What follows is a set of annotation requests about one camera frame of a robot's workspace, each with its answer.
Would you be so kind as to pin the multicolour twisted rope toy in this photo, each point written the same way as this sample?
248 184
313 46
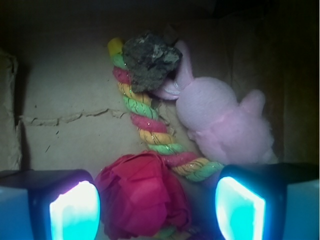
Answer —
155 135

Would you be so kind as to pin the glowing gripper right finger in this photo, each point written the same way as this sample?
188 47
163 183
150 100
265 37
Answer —
269 201

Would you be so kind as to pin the pink plush toy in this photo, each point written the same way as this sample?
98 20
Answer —
225 130

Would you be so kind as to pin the brown paper bag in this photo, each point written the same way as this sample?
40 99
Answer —
72 114

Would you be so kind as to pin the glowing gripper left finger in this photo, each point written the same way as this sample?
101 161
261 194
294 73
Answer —
48 205

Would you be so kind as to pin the dark brown crumpled lump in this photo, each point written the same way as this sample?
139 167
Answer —
149 60

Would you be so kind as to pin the crumpled red paper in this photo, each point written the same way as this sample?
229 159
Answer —
140 196

